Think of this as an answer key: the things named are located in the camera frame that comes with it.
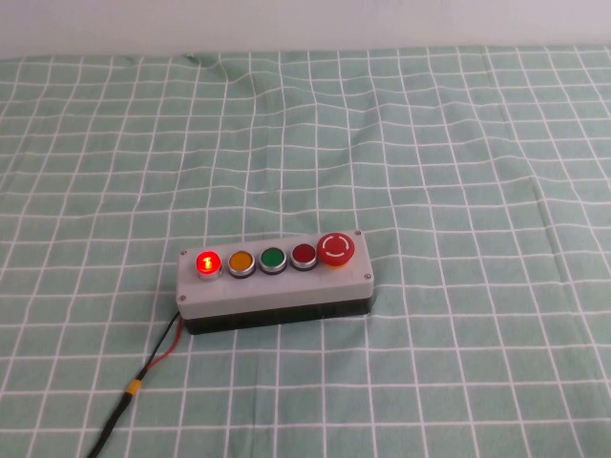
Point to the grey black button switch box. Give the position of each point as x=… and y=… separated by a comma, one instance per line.
x=272, y=291

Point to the flat red push button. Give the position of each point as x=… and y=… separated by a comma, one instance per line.
x=304, y=255

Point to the yellow push button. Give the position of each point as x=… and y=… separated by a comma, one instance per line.
x=241, y=263

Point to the red indicator lamp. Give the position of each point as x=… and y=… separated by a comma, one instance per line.
x=208, y=264

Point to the green white checked tablecloth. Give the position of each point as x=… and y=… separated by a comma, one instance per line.
x=429, y=167

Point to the green push button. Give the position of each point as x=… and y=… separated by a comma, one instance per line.
x=272, y=259

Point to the red mushroom emergency stop button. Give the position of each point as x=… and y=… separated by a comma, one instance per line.
x=336, y=248

